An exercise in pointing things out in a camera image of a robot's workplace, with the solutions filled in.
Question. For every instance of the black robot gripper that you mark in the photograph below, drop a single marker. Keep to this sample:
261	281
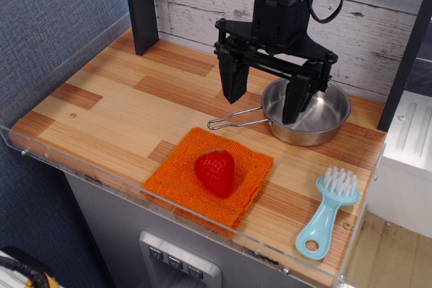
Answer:
275	41

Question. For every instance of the red toy strawberry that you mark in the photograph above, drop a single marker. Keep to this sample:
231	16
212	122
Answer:
215	170

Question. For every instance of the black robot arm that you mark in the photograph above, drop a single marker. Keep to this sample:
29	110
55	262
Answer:
275	41

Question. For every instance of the silver metal pot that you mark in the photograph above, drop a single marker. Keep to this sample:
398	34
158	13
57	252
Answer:
319	123

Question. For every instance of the light blue dish brush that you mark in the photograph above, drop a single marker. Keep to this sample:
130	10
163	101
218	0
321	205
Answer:
338	187

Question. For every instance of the orange knitted cloth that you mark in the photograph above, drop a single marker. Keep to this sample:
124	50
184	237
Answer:
175	180

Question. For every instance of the white toy sink unit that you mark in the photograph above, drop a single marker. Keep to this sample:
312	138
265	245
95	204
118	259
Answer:
401	190

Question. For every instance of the silver toy fridge cabinet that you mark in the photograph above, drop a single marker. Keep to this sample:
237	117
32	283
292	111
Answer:
116	222

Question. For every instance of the silver dispenser button panel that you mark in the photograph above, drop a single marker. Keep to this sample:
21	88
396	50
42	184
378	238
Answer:
169	265

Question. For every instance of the black and yellow bag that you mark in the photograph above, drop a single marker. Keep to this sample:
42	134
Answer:
19	269

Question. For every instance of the dark right shelf post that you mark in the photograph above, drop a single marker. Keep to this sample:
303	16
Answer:
413	45

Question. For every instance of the dark shelf post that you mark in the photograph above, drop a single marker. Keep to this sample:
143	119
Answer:
413	45
144	24

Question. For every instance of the dark left shelf post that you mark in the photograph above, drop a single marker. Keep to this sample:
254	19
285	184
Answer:
144	24

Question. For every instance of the clear acrylic guard rail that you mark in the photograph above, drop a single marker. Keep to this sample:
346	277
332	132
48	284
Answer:
76	99

